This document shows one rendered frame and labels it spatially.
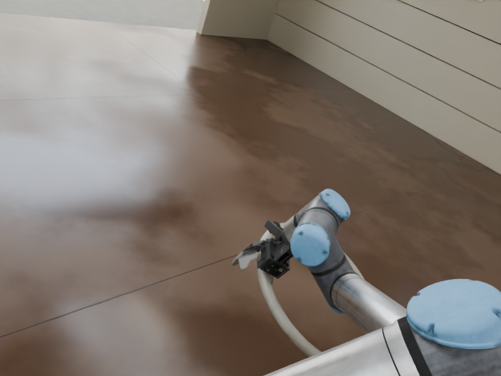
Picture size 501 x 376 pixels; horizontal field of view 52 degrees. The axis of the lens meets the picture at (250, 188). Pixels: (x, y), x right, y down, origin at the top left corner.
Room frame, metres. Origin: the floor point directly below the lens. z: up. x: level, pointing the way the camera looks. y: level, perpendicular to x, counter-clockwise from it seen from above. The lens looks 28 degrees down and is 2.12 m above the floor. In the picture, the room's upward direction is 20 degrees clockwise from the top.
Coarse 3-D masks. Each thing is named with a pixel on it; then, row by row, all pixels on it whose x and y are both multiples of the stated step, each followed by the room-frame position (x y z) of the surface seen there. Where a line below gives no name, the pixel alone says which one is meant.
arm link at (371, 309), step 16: (320, 272) 0.98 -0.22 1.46; (336, 272) 0.98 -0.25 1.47; (352, 272) 0.99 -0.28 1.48; (320, 288) 1.00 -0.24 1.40; (336, 288) 0.94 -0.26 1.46; (352, 288) 0.91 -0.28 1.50; (368, 288) 0.89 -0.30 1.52; (336, 304) 0.93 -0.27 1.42; (352, 304) 0.86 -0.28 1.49; (368, 304) 0.83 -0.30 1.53; (384, 304) 0.81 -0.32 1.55; (368, 320) 0.80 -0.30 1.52; (384, 320) 0.77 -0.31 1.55
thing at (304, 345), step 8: (280, 224) 1.37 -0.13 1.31; (256, 264) 1.17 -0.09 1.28; (352, 264) 1.45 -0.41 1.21; (264, 272) 1.14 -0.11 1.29; (264, 280) 1.12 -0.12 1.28; (264, 288) 1.10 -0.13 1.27; (272, 288) 1.11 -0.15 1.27; (264, 296) 1.09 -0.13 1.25; (272, 296) 1.08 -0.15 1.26; (272, 304) 1.06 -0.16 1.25; (272, 312) 1.05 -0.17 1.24; (280, 312) 1.05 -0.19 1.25; (280, 320) 1.04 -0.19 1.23; (288, 320) 1.04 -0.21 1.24; (288, 328) 1.03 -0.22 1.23; (288, 336) 1.02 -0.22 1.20; (296, 336) 1.02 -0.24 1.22; (296, 344) 1.01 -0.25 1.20; (304, 344) 1.01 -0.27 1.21; (304, 352) 1.01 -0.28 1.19; (312, 352) 1.01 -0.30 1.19; (320, 352) 1.02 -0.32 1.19
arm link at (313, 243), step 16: (320, 208) 1.09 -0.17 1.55; (304, 224) 1.02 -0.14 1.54; (320, 224) 1.02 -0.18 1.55; (336, 224) 1.07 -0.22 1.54; (304, 240) 0.98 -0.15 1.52; (320, 240) 0.97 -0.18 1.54; (336, 240) 1.03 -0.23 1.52; (304, 256) 0.98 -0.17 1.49; (320, 256) 0.97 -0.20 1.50; (336, 256) 1.00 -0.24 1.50
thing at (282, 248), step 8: (272, 240) 1.18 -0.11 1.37; (264, 248) 1.17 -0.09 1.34; (272, 248) 1.15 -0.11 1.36; (280, 248) 1.14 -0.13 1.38; (288, 248) 1.11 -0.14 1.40; (264, 256) 1.13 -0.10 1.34; (272, 256) 1.13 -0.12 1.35; (280, 256) 1.11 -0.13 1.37; (288, 256) 1.12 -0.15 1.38; (264, 264) 1.12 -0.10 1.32; (272, 264) 1.12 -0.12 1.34; (280, 264) 1.12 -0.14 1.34; (288, 264) 1.14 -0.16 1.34; (272, 272) 1.12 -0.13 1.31; (280, 272) 1.13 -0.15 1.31
